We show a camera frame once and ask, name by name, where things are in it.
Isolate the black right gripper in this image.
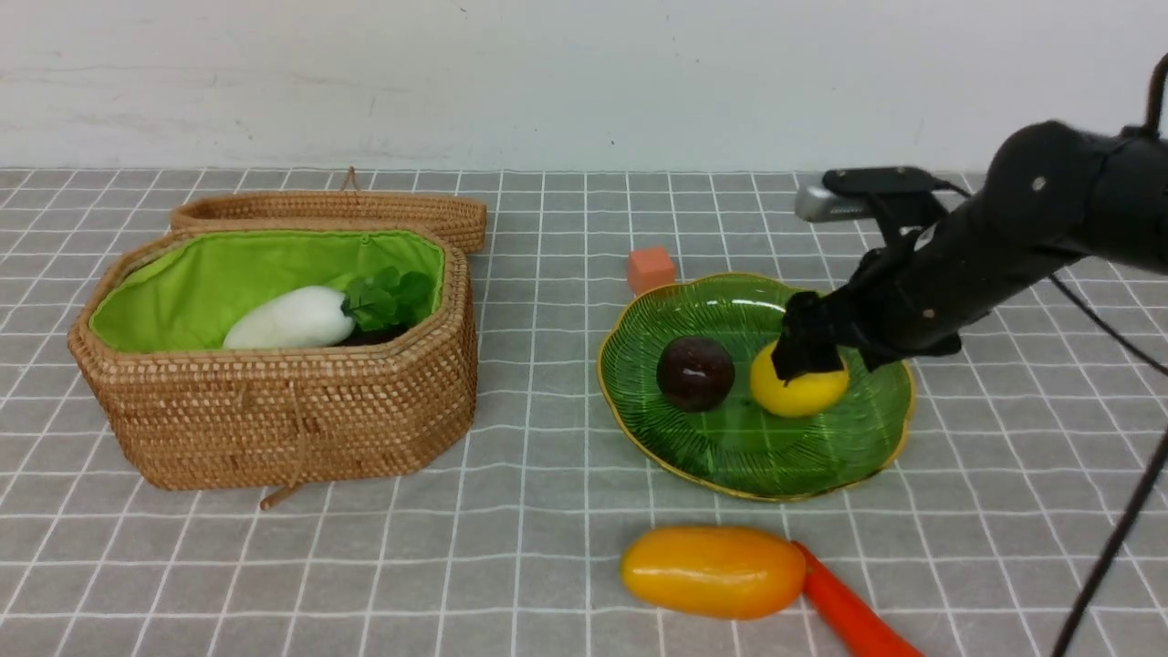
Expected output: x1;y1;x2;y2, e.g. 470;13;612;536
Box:
771;203;1050;383

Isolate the yellow lemon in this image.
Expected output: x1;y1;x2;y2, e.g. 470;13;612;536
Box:
748;340;850;417

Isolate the dark purple passion fruit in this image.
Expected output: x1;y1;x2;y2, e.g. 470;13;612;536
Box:
656;336;735;412

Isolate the white radish with green leaves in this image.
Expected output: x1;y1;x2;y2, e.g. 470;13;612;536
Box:
223;267;442;350

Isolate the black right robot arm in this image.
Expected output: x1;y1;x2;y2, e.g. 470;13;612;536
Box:
770;122;1167;381

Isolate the green glass leaf plate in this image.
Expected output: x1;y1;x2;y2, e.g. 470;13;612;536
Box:
597;274;917;502

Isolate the small orange cube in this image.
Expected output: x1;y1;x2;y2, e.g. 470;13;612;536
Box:
626;245;677;297

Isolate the grey checked tablecloth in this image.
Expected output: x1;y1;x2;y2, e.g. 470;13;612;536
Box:
1;168;1164;656

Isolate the orange yellow mango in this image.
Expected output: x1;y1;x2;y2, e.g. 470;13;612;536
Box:
620;525;807;621

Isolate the orange carrot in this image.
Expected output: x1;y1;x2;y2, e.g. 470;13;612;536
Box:
792;541;922;657

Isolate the woven wicker basket lid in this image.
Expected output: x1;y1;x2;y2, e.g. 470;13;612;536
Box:
171;171;488;253

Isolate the woven wicker basket green lining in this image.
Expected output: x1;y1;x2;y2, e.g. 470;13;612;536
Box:
67;224;478;512

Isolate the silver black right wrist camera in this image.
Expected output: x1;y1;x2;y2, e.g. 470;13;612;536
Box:
794;166;948;243

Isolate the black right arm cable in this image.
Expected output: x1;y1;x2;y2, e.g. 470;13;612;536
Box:
931;53;1168;657

